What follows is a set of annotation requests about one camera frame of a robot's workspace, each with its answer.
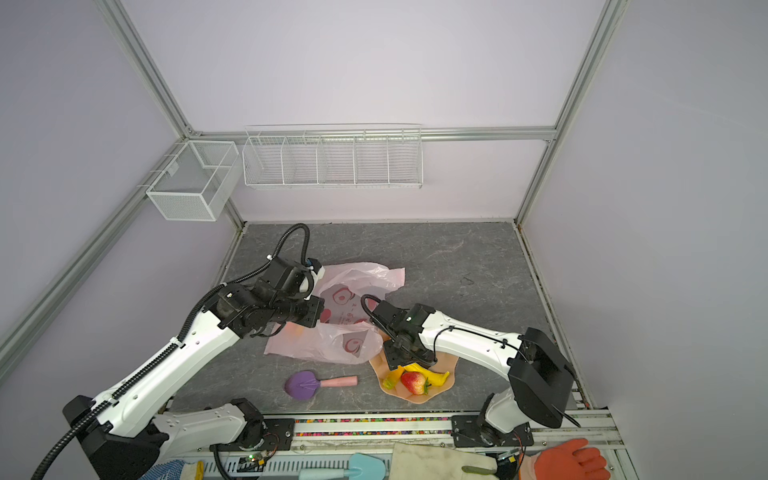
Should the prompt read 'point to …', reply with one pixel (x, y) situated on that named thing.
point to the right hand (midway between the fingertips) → (399, 361)
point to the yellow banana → (434, 378)
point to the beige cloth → (416, 461)
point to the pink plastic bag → (345, 334)
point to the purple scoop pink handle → (304, 385)
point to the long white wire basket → (333, 156)
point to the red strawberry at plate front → (416, 382)
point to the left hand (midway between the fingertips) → (320, 312)
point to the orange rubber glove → (566, 461)
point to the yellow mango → (393, 377)
